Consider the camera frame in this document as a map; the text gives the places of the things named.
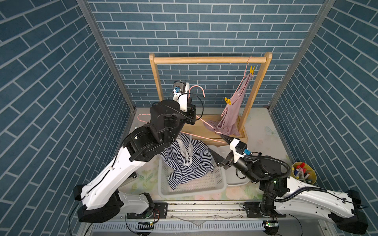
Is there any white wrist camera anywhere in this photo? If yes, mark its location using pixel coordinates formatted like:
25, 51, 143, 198
229, 139, 251, 163
173, 81, 189, 112

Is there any pink hanger with pink top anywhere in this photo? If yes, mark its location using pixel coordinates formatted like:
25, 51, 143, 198
221, 56, 254, 122

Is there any aluminium corner post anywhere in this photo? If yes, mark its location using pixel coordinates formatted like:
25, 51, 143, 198
267, 0, 336, 113
77, 0, 135, 113

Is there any yellow clothespin upper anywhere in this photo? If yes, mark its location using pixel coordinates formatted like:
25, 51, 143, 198
250, 66, 256, 75

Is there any pink tank top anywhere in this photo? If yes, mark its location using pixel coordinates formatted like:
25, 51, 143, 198
207, 74, 253, 136

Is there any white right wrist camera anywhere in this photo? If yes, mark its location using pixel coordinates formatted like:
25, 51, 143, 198
229, 139, 251, 163

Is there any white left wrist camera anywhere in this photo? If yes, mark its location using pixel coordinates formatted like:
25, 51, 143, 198
173, 81, 189, 112

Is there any aluminium corner post left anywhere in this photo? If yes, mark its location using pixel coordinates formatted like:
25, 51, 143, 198
77, 0, 135, 113

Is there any yellow cup with pens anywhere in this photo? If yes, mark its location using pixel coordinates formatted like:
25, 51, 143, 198
291, 162, 317, 185

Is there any pink wire hanger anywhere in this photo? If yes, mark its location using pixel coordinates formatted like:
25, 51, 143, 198
136, 85, 229, 145

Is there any yellow clothespin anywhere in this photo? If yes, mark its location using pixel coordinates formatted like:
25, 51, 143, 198
224, 97, 232, 105
250, 66, 256, 75

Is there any white plastic tray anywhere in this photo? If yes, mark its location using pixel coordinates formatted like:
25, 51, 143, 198
218, 146, 250, 187

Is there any white plastic basket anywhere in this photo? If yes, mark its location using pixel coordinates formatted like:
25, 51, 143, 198
157, 159, 226, 199

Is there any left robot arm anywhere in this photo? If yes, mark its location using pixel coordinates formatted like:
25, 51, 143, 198
73, 96, 196, 223

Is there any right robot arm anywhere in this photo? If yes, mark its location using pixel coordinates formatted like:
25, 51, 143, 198
209, 135, 369, 235

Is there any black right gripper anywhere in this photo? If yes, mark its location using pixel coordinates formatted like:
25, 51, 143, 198
211, 134, 261, 184

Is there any yellow clothespin lower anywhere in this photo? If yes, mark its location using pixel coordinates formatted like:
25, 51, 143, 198
224, 97, 232, 105

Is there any aluminium corner post right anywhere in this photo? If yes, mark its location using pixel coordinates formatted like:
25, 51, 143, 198
267, 0, 336, 113

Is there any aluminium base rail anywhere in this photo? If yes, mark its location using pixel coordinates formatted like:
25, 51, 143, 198
77, 201, 337, 236

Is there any blue white striped tank top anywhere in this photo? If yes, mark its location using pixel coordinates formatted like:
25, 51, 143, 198
159, 133, 215, 190

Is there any wooden clothes rack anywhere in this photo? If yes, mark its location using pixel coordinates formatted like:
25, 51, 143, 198
149, 52, 275, 142

